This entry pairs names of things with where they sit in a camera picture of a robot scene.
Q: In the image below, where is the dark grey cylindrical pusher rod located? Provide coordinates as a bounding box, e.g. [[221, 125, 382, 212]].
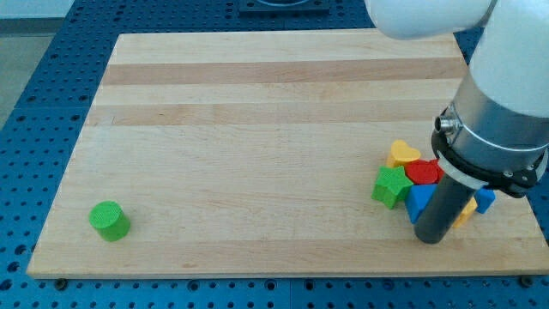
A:
[[414, 175, 475, 244]]

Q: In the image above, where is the black flange mount ring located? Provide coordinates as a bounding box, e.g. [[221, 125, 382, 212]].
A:
[[431, 106, 548, 198]]

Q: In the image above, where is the green star block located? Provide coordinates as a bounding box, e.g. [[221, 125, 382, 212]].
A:
[[371, 166, 413, 209]]

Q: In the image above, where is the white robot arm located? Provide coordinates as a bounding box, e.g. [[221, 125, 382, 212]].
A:
[[365, 0, 548, 244]]

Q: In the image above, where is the yellow heart block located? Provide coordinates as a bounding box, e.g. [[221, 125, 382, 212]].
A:
[[385, 139, 421, 167]]

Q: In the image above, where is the yellow block behind rod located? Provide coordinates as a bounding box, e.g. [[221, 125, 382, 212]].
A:
[[452, 197, 478, 228]]

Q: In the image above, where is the blue triangular block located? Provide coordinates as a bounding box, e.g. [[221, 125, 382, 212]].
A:
[[405, 185, 437, 224]]

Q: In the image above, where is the blue block at right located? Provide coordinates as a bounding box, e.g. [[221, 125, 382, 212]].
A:
[[474, 189, 496, 214]]

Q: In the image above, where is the red round block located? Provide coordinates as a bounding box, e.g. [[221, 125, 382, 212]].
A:
[[405, 159, 444, 185]]

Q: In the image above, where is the wooden board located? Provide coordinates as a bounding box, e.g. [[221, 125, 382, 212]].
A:
[[27, 29, 548, 279]]

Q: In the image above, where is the green cylinder block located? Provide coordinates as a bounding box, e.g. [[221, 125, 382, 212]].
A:
[[88, 201, 130, 242]]

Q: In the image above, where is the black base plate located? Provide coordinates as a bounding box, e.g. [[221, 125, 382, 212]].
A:
[[238, 0, 330, 17]]

